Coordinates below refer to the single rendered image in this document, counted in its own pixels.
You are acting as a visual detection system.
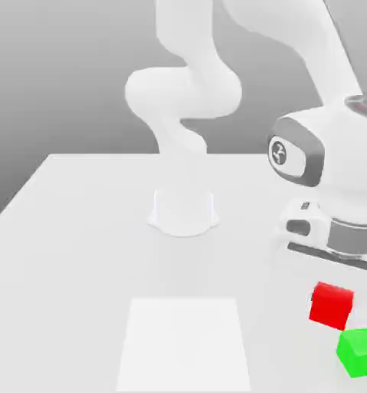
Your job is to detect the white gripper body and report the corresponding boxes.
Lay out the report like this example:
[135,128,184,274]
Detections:
[282,241,367,291]

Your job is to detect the small green cube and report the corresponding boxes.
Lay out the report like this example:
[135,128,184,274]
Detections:
[336,327,367,379]

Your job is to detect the small red cube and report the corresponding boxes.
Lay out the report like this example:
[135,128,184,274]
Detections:
[308,281,355,332]

